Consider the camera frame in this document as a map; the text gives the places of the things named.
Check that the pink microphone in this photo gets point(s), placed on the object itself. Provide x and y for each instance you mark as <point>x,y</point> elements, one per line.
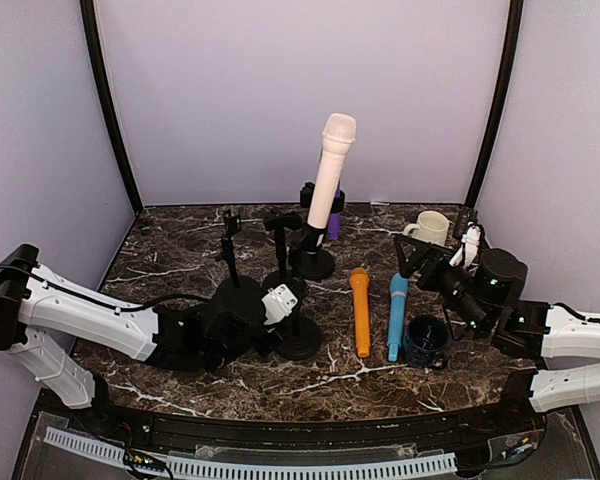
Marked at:
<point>338,135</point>

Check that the right black frame post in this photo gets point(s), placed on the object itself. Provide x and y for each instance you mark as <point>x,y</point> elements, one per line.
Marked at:
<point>510,42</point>

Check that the black front rail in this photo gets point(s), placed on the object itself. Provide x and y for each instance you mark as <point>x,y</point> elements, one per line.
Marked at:
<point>455,430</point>

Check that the black stand of blue microphone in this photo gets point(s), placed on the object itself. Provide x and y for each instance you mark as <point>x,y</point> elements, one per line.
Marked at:
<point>232,227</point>

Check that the dark blue mug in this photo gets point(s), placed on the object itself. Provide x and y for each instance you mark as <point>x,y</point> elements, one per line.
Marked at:
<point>425,342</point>

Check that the purple microphone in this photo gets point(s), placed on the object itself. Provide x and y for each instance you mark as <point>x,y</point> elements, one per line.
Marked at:
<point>334,218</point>

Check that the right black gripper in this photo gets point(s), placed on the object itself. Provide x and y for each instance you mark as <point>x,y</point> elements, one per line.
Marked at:
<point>439,255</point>

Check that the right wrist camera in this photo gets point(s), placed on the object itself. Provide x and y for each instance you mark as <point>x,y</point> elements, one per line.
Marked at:
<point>469,232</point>

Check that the orange microphone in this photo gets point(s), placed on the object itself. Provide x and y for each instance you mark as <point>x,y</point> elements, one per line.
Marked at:
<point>359,282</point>

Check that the black frame post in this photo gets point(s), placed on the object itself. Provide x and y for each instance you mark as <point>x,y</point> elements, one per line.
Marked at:
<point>108,109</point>
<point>510,42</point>

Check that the left black frame post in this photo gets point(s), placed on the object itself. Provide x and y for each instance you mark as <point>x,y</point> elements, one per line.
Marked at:
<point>108,109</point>

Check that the black stand of orange microphone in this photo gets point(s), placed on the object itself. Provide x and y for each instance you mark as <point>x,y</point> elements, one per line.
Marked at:
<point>278,222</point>

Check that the white ribbed mug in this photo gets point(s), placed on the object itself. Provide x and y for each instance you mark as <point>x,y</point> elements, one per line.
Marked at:
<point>430,226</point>

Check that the black stand of pink microphone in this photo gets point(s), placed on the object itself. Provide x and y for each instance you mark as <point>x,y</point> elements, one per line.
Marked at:
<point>302,337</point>

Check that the black stand of purple microphone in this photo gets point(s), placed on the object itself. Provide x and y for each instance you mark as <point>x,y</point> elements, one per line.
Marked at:
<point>321,264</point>

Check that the blue microphone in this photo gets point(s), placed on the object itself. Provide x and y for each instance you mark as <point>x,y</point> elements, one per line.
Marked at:
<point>399,289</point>

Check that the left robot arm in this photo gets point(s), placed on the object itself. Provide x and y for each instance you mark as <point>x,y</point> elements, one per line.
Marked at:
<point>34,301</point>

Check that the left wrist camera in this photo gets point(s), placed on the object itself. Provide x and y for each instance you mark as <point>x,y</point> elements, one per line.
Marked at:
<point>282,300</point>

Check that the white slotted cable duct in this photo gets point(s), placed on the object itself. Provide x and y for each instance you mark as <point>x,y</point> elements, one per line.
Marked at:
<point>182,467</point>

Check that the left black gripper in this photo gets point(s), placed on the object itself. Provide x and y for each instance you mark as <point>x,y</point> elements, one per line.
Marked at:
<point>276,341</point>

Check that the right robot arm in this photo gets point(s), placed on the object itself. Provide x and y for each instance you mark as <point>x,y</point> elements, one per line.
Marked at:
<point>489,303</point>

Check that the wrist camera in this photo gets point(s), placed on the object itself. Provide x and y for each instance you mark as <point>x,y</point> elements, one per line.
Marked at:
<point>282,300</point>
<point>469,232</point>

